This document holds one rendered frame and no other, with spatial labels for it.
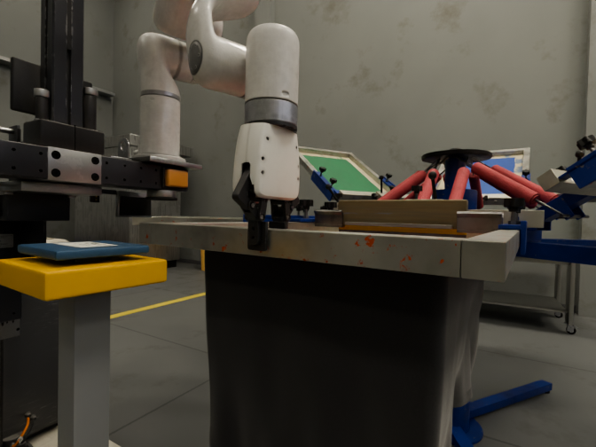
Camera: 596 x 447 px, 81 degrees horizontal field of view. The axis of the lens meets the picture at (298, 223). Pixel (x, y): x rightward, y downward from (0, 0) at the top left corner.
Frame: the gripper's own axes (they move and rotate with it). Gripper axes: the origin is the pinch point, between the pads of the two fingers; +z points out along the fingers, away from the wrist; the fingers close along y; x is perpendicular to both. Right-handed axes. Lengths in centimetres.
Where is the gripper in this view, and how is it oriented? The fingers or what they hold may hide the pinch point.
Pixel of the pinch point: (268, 235)
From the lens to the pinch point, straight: 49.9
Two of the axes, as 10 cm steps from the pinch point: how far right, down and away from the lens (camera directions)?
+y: -5.6, 0.1, -8.3
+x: 8.3, 0.4, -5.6
